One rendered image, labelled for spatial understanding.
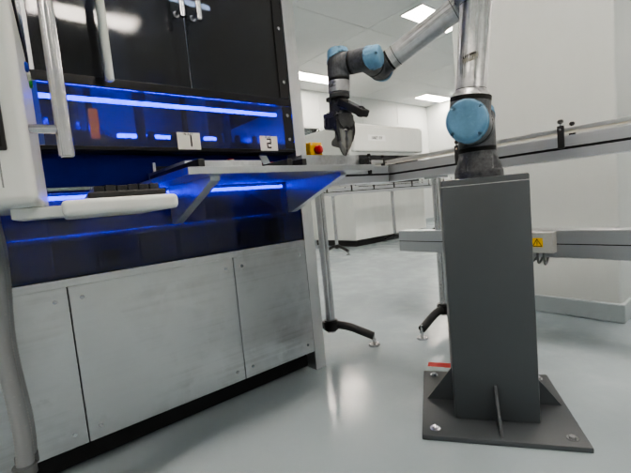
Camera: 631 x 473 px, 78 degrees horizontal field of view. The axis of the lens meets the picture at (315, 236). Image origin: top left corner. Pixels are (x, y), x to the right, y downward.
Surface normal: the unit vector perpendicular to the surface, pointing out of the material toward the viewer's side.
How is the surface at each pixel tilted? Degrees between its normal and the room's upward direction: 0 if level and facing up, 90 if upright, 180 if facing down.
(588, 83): 90
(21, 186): 90
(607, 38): 90
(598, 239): 90
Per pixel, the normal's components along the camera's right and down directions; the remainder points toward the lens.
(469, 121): -0.50, 0.25
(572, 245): -0.77, 0.12
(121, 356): 0.64, 0.00
